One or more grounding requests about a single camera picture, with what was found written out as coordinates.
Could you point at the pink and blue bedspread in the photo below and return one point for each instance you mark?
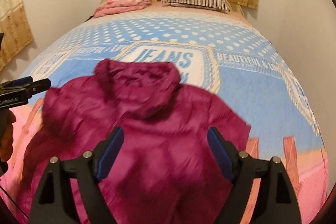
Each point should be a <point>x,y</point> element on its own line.
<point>221,54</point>

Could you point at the magenta puffer jacket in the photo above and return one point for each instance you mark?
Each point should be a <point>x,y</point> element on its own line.
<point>165,171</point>

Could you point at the striped pillow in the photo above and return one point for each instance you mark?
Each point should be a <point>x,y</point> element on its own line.
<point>216,5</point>

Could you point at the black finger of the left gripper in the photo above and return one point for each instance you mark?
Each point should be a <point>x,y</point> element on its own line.
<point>17,82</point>
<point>37,87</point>

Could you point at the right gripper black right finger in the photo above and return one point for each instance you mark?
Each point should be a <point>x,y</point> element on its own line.
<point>276,201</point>

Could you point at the beige curtain on side wall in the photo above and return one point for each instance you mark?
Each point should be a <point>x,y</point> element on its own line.
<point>15,28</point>

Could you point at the folded pink blanket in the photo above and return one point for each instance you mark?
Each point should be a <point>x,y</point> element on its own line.
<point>110,7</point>

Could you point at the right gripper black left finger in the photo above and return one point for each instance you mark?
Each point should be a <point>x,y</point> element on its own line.
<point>54,201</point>

